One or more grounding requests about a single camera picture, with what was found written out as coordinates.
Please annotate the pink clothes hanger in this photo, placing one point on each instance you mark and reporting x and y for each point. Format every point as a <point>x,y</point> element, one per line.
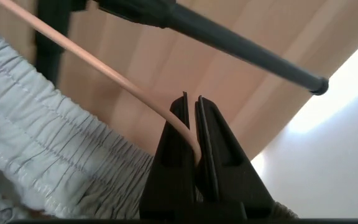
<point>104,70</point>

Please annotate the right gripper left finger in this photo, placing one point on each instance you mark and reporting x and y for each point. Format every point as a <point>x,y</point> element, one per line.
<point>169,183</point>

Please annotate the beige curtain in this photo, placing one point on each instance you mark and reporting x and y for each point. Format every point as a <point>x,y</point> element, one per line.
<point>197,87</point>

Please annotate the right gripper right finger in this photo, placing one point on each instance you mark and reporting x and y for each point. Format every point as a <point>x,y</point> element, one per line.
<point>235,183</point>

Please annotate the black clothes rack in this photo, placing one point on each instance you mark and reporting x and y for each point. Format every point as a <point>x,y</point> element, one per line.
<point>228,40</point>

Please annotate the pale grey garment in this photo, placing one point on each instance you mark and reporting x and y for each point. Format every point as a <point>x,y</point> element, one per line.
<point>42,124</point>

